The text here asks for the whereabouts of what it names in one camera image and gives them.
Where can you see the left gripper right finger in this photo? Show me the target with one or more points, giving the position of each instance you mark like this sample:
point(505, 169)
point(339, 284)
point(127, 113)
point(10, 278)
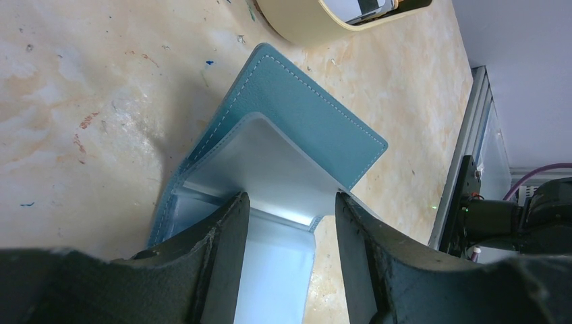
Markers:
point(391, 278)

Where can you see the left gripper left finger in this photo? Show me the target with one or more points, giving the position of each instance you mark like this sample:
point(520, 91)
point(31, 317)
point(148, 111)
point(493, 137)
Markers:
point(192, 277)

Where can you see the blue card holder wallet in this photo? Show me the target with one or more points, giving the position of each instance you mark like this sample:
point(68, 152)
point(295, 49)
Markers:
point(291, 146)

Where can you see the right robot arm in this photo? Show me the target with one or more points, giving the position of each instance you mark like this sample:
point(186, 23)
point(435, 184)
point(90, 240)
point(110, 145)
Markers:
point(542, 225)

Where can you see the credit cards stack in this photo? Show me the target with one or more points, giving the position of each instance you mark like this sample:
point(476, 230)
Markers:
point(358, 11)

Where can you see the cream oval card tray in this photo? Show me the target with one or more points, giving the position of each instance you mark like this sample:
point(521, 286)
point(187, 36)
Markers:
point(311, 23)

